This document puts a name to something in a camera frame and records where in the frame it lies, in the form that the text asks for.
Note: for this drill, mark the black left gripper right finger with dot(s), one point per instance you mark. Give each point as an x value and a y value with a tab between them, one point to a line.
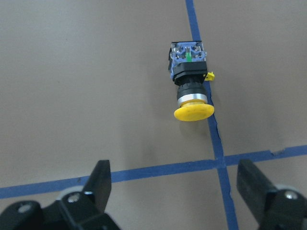
255	188

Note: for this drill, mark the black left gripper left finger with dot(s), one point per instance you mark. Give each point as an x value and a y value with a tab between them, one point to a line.
97	189

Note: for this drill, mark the yellow mushroom push button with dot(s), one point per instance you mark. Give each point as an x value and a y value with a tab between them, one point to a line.
188	71

